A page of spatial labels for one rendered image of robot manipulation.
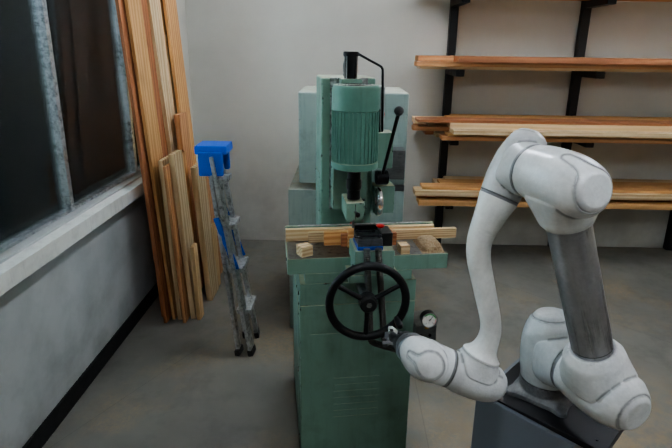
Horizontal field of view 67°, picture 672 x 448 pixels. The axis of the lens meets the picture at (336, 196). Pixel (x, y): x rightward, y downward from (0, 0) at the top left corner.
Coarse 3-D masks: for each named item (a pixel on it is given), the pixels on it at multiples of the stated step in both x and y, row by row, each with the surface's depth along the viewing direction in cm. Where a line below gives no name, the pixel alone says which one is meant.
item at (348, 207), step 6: (342, 198) 200; (360, 198) 196; (342, 204) 201; (348, 204) 190; (354, 204) 190; (360, 204) 190; (342, 210) 201; (348, 210) 190; (354, 210) 191; (360, 210) 191; (348, 216) 191; (354, 216) 192; (360, 216) 192
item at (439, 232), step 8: (312, 232) 196; (320, 232) 196; (400, 232) 200; (408, 232) 201; (416, 232) 201; (424, 232) 201; (432, 232) 202; (440, 232) 202; (448, 232) 203; (312, 240) 196; (320, 240) 197
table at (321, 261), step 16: (400, 240) 200; (288, 256) 183; (320, 256) 184; (336, 256) 184; (400, 256) 186; (416, 256) 187; (432, 256) 188; (288, 272) 182; (304, 272) 183; (320, 272) 184; (336, 272) 184
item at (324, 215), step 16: (320, 80) 201; (368, 80) 201; (320, 96) 203; (320, 112) 204; (320, 128) 206; (320, 144) 207; (320, 160) 209; (320, 176) 210; (368, 176) 212; (320, 192) 212; (368, 192) 214; (320, 208) 214; (368, 208) 216
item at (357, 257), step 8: (352, 240) 183; (352, 248) 178; (384, 248) 176; (392, 248) 176; (352, 256) 179; (360, 256) 173; (384, 256) 175; (392, 256) 175; (352, 264) 177; (392, 264) 176; (360, 272) 175; (376, 272) 176
